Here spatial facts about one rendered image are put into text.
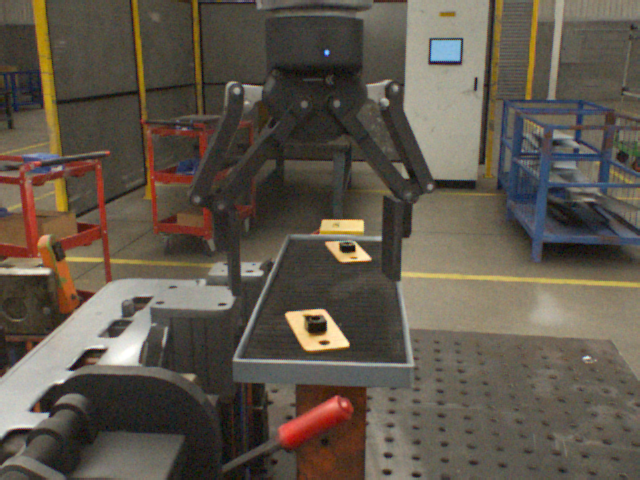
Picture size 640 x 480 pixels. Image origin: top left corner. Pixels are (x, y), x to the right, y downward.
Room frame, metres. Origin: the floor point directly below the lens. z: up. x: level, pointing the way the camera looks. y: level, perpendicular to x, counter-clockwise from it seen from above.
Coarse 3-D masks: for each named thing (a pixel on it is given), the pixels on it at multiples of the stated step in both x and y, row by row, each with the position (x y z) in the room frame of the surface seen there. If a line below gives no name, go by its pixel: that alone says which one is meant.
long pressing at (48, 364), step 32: (128, 288) 1.07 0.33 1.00; (160, 288) 1.07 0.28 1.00; (96, 320) 0.93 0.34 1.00; (128, 320) 0.94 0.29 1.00; (32, 352) 0.82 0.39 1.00; (64, 352) 0.82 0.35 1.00; (128, 352) 0.82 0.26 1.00; (0, 384) 0.73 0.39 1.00; (32, 384) 0.73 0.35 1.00; (0, 416) 0.65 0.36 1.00; (32, 416) 0.65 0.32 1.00
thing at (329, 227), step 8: (328, 224) 0.90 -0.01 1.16; (336, 224) 0.89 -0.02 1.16; (344, 224) 0.90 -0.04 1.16; (352, 224) 0.90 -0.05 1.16; (360, 224) 0.90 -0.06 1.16; (320, 232) 0.87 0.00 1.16; (328, 232) 0.86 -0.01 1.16; (336, 232) 0.86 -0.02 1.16; (344, 232) 0.86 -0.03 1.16; (352, 232) 0.86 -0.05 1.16; (360, 232) 0.86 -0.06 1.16
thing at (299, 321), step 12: (288, 312) 0.56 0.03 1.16; (300, 312) 0.56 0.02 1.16; (312, 312) 0.56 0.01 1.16; (324, 312) 0.56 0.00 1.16; (300, 324) 0.53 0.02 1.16; (312, 324) 0.51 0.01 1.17; (324, 324) 0.52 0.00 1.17; (300, 336) 0.51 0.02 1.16; (312, 336) 0.51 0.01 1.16; (324, 336) 0.51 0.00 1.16; (336, 336) 0.51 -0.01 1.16; (312, 348) 0.48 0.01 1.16; (324, 348) 0.48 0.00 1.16; (336, 348) 0.48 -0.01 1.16
